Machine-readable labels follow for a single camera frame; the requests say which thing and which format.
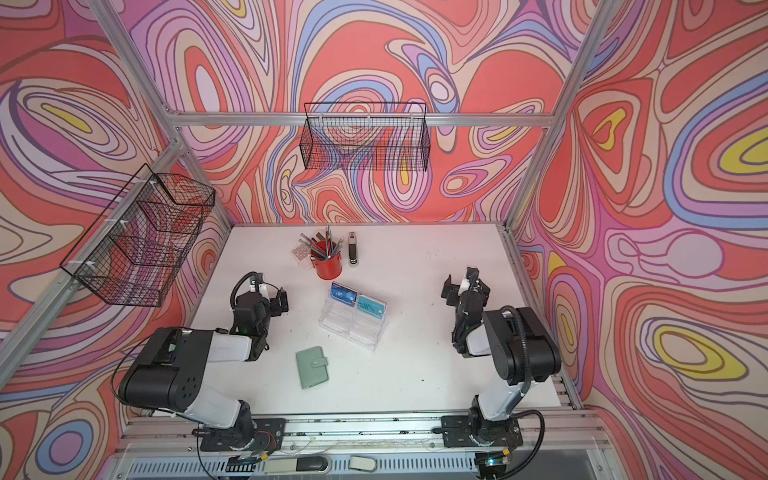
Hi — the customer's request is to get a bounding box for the clear acrylic card holder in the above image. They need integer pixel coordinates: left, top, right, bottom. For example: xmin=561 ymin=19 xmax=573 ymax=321
xmin=319 ymin=290 xmax=388 ymax=351

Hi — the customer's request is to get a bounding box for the pink calculator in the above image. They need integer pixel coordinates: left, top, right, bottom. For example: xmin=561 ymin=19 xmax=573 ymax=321
xmin=291 ymin=242 xmax=311 ymax=262

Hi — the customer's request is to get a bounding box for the mint green card wallet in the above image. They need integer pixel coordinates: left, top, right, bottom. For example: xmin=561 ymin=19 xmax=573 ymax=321
xmin=295 ymin=346 xmax=329 ymax=389

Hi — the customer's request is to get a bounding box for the red pen cup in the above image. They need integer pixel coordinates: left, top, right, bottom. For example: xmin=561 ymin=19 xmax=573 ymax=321
xmin=311 ymin=255 xmax=342 ymax=281

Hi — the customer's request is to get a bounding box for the blue VIP card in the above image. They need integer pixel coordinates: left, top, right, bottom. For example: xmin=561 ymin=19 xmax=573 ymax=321
xmin=330 ymin=282 xmax=358 ymax=307

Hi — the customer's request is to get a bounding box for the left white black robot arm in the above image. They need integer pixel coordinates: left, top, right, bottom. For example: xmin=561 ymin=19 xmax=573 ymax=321
xmin=116 ymin=272 xmax=289 ymax=456

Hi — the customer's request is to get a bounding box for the left black wire basket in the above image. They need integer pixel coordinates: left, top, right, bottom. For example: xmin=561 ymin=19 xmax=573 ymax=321
xmin=59 ymin=164 xmax=216 ymax=307

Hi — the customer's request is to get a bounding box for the back black wire basket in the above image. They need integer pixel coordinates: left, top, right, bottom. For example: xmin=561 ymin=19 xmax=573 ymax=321
xmin=299 ymin=101 xmax=431 ymax=172

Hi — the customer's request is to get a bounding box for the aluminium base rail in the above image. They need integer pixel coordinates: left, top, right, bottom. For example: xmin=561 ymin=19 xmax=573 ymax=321
xmin=106 ymin=409 xmax=624 ymax=479

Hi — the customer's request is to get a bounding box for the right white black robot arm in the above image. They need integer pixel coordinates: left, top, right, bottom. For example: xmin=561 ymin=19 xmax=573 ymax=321
xmin=435 ymin=267 xmax=561 ymax=450

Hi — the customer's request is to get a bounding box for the black wire basket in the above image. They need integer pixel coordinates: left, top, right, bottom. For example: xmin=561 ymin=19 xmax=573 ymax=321
xmin=59 ymin=164 xmax=216 ymax=307
xmin=299 ymin=101 xmax=431 ymax=172

